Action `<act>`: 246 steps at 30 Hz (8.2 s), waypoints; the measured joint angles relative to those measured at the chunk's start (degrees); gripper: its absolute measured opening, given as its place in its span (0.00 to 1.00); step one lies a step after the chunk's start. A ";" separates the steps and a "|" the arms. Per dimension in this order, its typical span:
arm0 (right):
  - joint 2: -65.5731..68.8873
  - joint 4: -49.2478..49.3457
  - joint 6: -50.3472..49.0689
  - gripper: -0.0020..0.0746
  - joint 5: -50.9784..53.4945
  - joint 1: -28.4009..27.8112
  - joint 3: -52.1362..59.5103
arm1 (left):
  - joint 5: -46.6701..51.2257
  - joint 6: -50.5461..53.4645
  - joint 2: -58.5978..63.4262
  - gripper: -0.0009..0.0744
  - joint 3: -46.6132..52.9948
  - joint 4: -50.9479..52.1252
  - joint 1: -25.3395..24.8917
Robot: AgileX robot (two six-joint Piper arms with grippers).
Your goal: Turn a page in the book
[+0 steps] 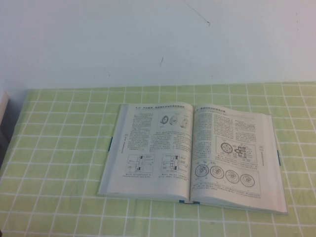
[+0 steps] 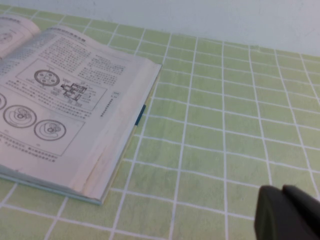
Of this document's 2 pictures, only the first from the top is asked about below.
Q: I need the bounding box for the green white checked tablecloth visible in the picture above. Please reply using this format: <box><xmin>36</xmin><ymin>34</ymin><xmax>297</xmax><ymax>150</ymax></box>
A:
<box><xmin>0</xmin><ymin>81</ymin><xmax>316</xmax><ymax>237</ymax></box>

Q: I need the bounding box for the book with diagrams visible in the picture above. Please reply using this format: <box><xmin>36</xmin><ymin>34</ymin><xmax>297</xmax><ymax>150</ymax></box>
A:
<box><xmin>96</xmin><ymin>102</ymin><xmax>290</xmax><ymax>214</ymax></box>

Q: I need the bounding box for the white panel edge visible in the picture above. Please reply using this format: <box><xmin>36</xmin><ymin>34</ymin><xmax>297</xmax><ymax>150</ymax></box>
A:
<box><xmin>0</xmin><ymin>90</ymin><xmax>11</xmax><ymax>129</ymax></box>

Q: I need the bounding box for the dark grey object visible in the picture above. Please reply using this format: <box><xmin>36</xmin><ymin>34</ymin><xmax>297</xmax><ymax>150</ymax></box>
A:
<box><xmin>0</xmin><ymin>122</ymin><xmax>12</xmax><ymax>171</ymax></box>

